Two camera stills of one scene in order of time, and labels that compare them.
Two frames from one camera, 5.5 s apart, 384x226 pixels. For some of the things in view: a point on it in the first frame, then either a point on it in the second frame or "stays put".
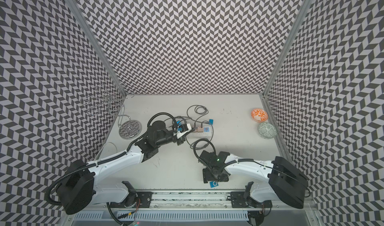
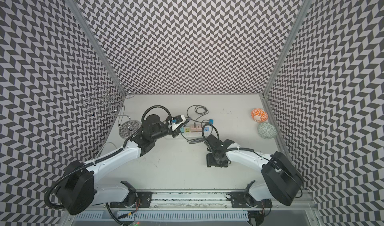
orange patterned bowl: x=259 y=115 stays put
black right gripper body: x=210 y=176 to x=213 y=160
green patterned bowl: x=267 y=130 stays put
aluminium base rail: x=112 y=208 stays put
